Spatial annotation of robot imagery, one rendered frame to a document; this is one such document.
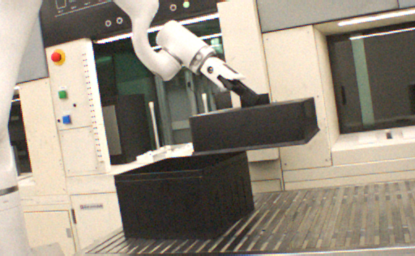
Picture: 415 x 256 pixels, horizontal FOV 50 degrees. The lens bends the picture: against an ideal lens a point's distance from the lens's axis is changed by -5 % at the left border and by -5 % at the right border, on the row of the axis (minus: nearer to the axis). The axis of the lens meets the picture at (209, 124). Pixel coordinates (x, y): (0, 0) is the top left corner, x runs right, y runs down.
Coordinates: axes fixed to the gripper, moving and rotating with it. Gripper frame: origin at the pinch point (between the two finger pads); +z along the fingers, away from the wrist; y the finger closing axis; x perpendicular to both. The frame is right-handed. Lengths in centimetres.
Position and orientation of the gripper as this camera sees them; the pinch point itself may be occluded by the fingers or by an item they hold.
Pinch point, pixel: (251, 97)
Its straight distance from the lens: 126.4
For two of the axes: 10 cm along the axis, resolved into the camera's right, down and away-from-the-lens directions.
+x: -5.5, 7.8, 2.8
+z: 7.6, 6.1, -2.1
